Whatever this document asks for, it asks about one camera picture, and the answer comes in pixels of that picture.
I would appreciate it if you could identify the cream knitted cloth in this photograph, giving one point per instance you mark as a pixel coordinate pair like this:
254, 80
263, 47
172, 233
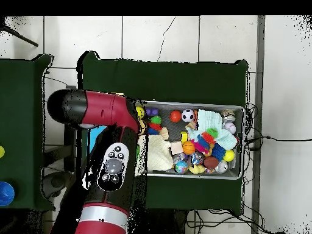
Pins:
158, 153

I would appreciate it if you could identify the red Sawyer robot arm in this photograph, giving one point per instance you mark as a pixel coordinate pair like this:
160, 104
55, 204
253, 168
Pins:
102, 109

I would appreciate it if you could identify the wooden box with three holes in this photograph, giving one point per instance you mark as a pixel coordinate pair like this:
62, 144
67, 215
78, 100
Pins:
95, 137

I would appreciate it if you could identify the clear mesh bin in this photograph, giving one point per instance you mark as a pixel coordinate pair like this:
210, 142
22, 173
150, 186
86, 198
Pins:
214, 176

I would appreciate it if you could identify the green-headed spiky caterpillar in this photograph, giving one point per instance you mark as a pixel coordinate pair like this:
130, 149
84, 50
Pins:
154, 125

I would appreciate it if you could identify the toy burger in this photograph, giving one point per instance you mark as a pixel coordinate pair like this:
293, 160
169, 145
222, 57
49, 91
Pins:
143, 127

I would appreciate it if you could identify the yellow smiley ball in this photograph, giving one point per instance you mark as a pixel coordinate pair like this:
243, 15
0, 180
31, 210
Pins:
140, 112

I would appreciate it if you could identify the plain orange ball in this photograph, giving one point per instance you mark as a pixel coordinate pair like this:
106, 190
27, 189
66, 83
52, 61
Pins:
175, 116

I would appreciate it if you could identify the small soccer ball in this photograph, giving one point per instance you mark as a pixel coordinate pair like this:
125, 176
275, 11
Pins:
188, 115

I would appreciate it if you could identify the small orange basketball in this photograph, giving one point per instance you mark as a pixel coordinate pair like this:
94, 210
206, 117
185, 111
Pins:
189, 147

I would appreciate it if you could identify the long multicoloured spiky caterpillar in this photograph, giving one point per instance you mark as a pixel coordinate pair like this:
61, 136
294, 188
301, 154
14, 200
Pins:
203, 142

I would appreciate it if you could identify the mint green knitted cloth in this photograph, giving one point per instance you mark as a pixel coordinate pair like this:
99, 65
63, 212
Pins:
209, 119

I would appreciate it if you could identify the brown toy football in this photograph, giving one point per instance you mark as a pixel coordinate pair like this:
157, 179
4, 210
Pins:
210, 162

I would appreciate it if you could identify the small baseball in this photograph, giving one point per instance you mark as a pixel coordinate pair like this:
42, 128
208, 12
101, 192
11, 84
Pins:
230, 128

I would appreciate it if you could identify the small yellow-green ball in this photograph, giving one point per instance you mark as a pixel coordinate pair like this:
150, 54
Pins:
1, 151

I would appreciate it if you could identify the black rod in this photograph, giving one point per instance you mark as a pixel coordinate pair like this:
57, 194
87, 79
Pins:
24, 40

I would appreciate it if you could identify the black metal frame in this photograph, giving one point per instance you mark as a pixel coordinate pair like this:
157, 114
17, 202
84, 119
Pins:
69, 146

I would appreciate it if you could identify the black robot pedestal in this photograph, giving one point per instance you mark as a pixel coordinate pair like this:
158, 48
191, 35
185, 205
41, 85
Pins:
165, 224

